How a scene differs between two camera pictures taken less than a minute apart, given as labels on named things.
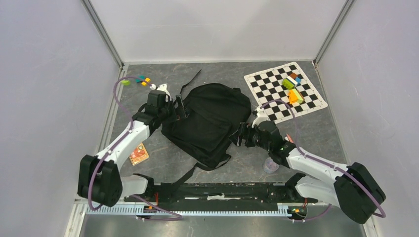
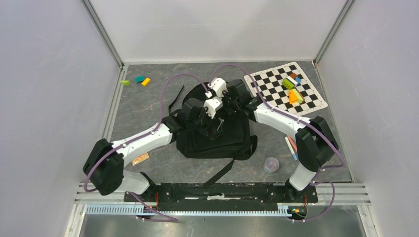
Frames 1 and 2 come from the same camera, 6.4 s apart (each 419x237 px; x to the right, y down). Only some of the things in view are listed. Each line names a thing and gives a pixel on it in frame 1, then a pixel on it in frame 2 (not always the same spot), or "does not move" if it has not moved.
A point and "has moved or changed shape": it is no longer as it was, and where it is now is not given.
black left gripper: [179, 113] to [212, 132]
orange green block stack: [295, 96] does not move
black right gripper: [246, 131] to [230, 110]
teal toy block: [142, 77] does not move
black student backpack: [210, 113] has moved or changed shape
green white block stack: [289, 83] does not move
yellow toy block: [144, 83] does not move
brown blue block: [294, 76] does not move
